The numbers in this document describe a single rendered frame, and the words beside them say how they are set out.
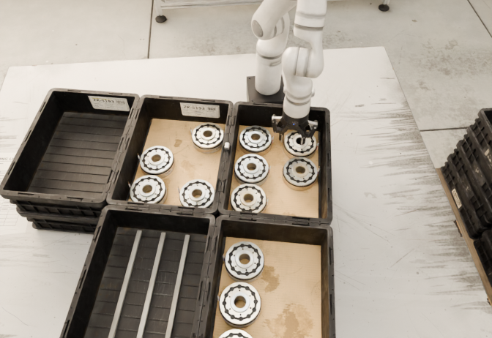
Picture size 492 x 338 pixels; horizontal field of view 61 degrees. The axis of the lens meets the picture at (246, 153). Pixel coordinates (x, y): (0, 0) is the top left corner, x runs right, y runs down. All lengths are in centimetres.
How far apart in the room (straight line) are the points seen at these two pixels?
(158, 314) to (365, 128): 97
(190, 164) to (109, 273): 39
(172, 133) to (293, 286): 62
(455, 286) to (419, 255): 12
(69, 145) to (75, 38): 186
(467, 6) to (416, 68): 86
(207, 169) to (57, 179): 45
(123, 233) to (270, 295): 44
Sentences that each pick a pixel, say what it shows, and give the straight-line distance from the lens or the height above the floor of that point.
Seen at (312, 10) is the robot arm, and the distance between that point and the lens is 101.
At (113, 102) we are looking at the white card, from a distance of 142.
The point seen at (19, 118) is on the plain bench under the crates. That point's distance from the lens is 179.
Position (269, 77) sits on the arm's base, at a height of 89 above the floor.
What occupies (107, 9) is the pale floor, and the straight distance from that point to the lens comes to 343.
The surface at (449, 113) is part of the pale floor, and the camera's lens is 279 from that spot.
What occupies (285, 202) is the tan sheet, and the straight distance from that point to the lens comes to 122.
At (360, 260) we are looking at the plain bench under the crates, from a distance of 132.
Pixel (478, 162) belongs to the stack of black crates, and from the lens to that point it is 204.
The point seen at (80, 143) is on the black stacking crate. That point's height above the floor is 83.
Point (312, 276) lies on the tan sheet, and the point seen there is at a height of 83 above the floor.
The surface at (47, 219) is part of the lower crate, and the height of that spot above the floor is 80.
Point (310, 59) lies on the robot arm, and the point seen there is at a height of 121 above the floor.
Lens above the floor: 190
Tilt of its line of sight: 55 degrees down
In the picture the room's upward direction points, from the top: straight up
